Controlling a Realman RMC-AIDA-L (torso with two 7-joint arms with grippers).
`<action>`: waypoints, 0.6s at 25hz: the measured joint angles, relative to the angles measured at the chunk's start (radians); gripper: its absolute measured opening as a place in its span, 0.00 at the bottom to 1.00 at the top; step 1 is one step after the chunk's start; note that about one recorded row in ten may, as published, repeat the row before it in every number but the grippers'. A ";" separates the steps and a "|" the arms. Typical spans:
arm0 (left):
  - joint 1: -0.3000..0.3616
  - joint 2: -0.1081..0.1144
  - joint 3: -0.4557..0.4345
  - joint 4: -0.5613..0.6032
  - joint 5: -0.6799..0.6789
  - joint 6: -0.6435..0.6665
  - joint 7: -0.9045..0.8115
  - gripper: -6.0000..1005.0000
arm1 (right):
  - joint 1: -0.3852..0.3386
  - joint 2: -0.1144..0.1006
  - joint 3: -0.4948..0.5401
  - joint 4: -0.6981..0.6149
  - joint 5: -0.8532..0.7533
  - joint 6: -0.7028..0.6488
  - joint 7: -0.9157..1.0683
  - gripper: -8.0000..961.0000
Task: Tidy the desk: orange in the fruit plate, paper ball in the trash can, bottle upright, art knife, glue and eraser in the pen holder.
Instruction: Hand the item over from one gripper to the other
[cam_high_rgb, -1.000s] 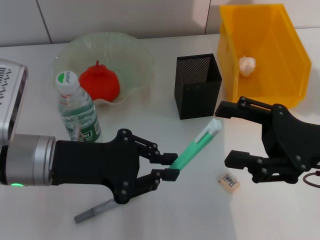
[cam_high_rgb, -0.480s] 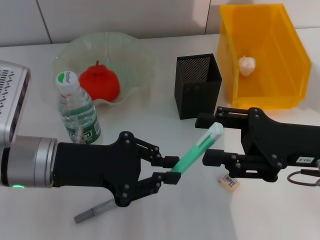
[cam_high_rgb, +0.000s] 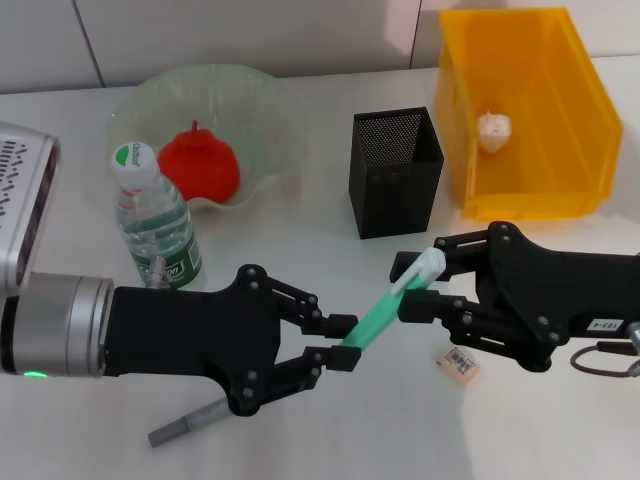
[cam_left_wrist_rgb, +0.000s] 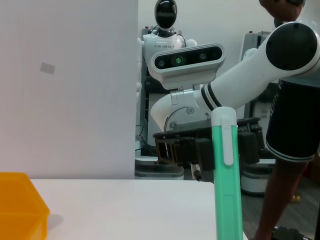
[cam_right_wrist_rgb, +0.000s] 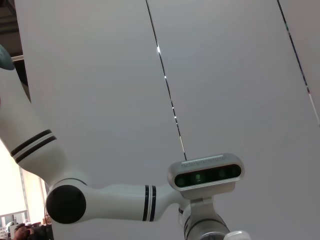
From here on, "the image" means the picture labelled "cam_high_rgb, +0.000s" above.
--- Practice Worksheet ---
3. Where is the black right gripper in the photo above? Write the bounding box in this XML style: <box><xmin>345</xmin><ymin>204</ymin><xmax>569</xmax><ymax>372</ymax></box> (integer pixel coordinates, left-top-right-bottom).
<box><xmin>388</xmin><ymin>220</ymin><xmax>640</xmax><ymax>372</ymax></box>

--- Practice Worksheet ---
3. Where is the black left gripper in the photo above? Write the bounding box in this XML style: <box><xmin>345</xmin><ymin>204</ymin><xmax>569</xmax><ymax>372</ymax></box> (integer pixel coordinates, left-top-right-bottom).
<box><xmin>103</xmin><ymin>264</ymin><xmax>362</xmax><ymax>417</ymax></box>

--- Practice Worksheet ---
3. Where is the green retractable pen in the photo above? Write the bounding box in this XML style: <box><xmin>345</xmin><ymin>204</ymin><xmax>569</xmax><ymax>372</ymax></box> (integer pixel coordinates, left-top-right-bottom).
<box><xmin>339</xmin><ymin>247</ymin><xmax>447</xmax><ymax>352</ymax></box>

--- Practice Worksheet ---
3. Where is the white paper ball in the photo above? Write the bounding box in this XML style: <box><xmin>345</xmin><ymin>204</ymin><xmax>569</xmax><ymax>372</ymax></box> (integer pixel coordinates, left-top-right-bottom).
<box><xmin>476</xmin><ymin>110</ymin><xmax>514</xmax><ymax>154</ymax></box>

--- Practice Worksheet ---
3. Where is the grey marker pen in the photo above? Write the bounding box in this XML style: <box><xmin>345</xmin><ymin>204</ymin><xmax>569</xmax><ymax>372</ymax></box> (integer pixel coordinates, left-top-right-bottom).
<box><xmin>147</xmin><ymin>397</ymin><xmax>232</xmax><ymax>449</ymax></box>

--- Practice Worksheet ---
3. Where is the clear green-label water bottle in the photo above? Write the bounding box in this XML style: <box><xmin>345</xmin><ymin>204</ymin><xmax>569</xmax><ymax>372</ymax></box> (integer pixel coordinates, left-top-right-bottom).
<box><xmin>110</xmin><ymin>141</ymin><xmax>206</xmax><ymax>292</ymax></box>

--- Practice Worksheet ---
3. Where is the red-orange toy orange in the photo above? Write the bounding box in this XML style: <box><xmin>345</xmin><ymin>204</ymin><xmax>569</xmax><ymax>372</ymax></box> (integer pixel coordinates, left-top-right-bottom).
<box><xmin>157</xmin><ymin>119</ymin><xmax>241</xmax><ymax>204</ymax></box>

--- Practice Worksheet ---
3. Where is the beige eraser with barcode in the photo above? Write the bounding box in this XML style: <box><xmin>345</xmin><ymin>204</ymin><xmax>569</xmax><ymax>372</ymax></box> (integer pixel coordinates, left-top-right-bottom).
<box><xmin>433</xmin><ymin>344</ymin><xmax>481</xmax><ymax>385</ymax></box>

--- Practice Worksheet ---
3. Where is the black mesh pen holder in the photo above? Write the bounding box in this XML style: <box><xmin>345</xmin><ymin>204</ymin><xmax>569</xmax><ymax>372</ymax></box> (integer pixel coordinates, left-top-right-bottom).
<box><xmin>348</xmin><ymin>106</ymin><xmax>445</xmax><ymax>241</ymax></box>

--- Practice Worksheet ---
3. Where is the green glass fruit bowl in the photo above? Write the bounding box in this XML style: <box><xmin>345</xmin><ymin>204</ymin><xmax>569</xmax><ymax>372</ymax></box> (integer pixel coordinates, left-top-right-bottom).
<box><xmin>107</xmin><ymin>62</ymin><xmax>312</xmax><ymax>214</ymax></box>

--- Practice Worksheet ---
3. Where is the yellow plastic bin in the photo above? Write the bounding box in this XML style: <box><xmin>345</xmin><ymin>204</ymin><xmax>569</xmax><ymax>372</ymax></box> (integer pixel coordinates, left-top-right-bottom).
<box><xmin>432</xmin><ymin>5</ymin><xmax>625</xmax><ymax>221</ymax></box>

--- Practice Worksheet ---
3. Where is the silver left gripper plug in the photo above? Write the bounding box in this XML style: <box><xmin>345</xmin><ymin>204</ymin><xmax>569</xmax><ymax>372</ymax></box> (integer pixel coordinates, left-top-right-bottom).
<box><xmin>147</xmin><ymin>255</ymin><xmax>174</xmax><ymax>290</ymax></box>

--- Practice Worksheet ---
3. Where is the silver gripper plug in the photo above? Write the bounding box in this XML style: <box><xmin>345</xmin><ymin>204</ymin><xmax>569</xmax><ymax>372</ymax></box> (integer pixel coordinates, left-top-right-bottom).
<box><xmin>625</xmin><ymin>320</ymin><xmax>640</xmax><ymax>379</ymax></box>
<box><xmin>147</xmin><ymin>255</ymin><xmax>174</xmax><ymax>290</ymax></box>

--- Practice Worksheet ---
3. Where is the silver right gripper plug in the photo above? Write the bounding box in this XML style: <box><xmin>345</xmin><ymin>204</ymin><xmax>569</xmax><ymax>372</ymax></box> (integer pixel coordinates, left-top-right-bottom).
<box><xmin>625</xmin><ymin>320</ymin><xmax>640</xmax><ymax>379</ymax></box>

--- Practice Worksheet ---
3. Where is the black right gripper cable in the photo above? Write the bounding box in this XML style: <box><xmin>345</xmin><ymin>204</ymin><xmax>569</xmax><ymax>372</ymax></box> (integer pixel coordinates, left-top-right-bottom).
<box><xmin>571</xmin><ymin>339</ymin><xmax>640</xmax><ymax>375</ymax></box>

